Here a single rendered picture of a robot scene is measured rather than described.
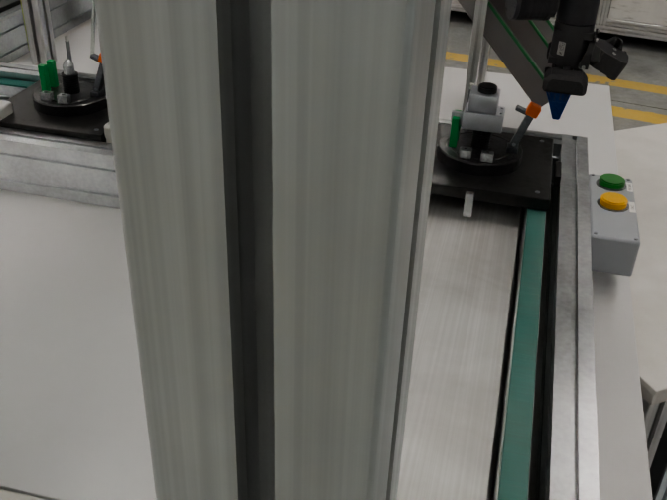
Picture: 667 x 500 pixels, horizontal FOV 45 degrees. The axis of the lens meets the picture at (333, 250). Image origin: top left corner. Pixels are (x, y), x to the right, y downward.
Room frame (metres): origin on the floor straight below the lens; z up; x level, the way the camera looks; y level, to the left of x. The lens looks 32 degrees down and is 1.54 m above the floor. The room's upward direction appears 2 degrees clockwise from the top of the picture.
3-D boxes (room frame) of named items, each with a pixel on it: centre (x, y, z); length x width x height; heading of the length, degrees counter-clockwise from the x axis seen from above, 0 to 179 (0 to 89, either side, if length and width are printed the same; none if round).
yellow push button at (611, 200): (1.09, -0.43, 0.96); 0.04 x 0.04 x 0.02
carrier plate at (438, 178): (1.22, -0.24, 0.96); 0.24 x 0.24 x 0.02; 77
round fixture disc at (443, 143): (1.22, -0.24, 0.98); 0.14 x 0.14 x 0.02
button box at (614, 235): (1.09, -0.43, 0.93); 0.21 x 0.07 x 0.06; 167
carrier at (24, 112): (1.39, 0.49, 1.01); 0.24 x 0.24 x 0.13; 77
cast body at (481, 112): (1.22, -0.22, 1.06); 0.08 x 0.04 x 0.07; 77
